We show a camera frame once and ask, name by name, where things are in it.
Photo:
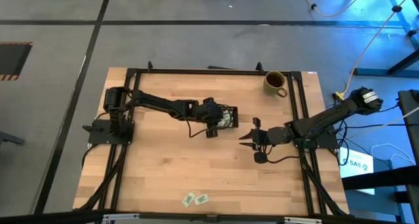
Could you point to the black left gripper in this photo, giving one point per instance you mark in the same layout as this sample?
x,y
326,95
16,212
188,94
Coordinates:
x,y
211,111

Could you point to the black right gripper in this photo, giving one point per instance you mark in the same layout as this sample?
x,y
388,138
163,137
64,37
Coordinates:
x,y
275,135

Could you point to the pale green stevia packet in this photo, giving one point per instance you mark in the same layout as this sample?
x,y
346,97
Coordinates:
x,y
202,199
226,122
188,200

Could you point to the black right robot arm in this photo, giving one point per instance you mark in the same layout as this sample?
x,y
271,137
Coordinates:
x,y
327,119

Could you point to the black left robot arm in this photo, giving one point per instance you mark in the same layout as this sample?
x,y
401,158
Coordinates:
x,y
163,106

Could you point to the black slotted plastic basket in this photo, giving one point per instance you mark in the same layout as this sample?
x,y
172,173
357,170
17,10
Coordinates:
x,y
235,117

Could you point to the green yellow ceramic mug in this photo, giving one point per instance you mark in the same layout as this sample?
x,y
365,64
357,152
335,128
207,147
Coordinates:
x,y
269,89

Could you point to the white SAS sign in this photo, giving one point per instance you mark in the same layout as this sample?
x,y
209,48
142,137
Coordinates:
x,y
357,161

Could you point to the grey chair leg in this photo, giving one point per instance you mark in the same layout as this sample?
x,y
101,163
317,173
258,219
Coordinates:
x,y
10,138

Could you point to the black hatch with hazard stripes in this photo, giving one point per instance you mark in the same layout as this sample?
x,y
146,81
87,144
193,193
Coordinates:
x,y
13,60

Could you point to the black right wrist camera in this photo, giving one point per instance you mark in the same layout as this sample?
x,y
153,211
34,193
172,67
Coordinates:
x,y
260,158

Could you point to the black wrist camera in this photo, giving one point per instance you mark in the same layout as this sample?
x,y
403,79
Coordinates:
x,y
260,158
212,133

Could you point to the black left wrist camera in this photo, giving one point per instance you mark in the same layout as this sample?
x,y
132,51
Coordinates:
x,y
212,133

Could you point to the black aluminium table frame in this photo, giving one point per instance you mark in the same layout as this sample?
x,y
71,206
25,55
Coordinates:
x,y
212,71

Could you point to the black metal stand frame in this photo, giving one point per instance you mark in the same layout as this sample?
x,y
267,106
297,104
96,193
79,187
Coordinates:
x,y
402,63

